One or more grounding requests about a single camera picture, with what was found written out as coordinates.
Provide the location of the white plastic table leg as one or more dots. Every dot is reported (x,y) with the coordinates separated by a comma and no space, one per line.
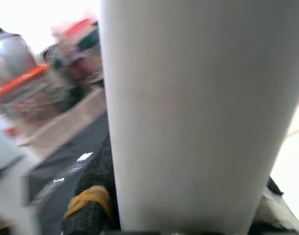
(200,110)

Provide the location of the shiny black bag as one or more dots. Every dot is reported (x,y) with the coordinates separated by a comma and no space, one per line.
(71,73)

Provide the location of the orange plastic bin lid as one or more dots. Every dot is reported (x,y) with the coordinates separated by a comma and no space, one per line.
(19,80)

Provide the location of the beige cloth covered table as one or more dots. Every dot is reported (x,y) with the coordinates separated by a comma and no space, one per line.
(73,115)

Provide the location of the steel cooking pot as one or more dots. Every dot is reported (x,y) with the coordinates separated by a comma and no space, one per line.
(12,58)

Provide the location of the green round pot lid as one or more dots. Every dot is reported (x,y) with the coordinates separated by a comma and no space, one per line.
(89,40)

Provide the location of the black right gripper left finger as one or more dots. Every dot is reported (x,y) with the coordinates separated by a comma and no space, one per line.
(98,171)

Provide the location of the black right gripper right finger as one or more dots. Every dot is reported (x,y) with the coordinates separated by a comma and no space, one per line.
(274,188)

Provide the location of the yellow rubber band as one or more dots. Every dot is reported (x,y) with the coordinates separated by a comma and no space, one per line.
(88,197)

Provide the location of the pink plastic container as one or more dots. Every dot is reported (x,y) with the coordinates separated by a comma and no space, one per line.
(80,27)

